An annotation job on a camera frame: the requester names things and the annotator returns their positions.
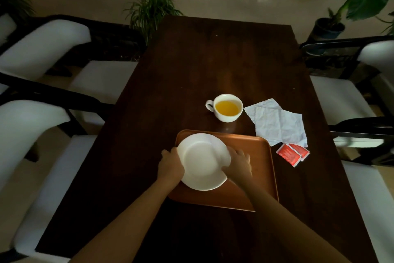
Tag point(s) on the white cup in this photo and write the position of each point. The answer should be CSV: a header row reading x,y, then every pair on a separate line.
x,y
226,109

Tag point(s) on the white paper napkin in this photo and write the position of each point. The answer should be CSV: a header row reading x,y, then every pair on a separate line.
x,y
281,127
264,106

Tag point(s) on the orange drink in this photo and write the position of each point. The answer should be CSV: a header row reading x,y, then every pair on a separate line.
x,y
227,107

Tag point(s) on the person's right thumb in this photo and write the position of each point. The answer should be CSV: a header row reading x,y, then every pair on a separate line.
x,y
226,168

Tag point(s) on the white cushioned dark chair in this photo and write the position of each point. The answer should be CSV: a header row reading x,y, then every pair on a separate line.
x,y
37,47
6,27
369,186
34,155
347,87

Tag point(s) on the person's left thumb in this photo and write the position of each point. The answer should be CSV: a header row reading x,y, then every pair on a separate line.
x,y
173,149

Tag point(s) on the dark green fern plant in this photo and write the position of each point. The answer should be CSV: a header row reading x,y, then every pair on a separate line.
x,y
14,3

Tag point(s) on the person's right hand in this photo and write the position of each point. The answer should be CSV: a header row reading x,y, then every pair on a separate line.
x,y
240,166

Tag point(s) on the person's right forearm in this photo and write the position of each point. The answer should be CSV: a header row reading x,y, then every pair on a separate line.
x,y
289,226

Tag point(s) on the brown tray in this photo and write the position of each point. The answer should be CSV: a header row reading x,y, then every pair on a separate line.
x,y
246,176

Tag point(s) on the dark plant pot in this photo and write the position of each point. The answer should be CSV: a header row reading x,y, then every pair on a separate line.
x,y
326,33

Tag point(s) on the spiky green potted plant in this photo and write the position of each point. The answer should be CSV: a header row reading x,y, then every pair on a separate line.
x,y
152,10

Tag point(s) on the red tea bag packet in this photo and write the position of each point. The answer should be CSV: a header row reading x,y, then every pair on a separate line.
x,y
304,150
288,154

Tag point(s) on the person's left hand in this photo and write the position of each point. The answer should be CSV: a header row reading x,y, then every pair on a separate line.
x,y
170,166

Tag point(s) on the person's left forearm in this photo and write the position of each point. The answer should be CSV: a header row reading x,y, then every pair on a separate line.
x,y
123,222

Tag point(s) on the white plate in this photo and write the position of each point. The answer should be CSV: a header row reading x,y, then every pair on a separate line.
x,y
201,161

